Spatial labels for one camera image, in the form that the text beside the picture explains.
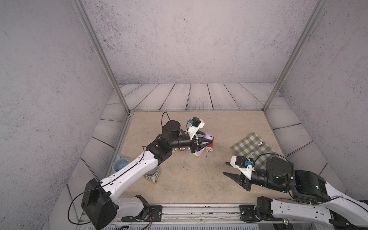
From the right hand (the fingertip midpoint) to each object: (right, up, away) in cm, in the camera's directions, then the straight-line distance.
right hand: (227, 168), depth 56 cm
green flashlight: (-23, +3, +21) cm, 31 cm away
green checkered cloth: (+29, +1, +41) cm, 51 cm away
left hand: (-5, +10, +8) cm, 14 cm away
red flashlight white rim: (-1, -1, +39) cm, 39 cm away
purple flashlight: (-7, +12, +8) cm, 16 cm away
